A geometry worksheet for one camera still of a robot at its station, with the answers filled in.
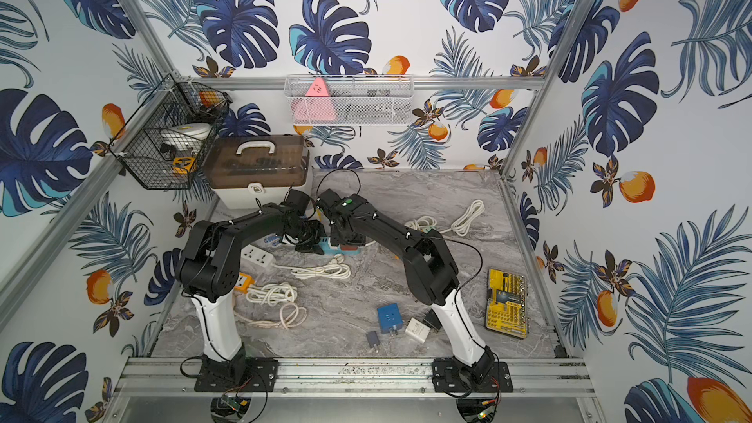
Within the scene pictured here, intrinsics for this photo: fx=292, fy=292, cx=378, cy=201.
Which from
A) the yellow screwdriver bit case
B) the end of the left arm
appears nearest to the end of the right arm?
the end of the left arm

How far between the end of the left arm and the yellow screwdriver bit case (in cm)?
55

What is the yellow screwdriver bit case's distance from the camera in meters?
0.81

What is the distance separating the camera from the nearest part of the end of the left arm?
87cm
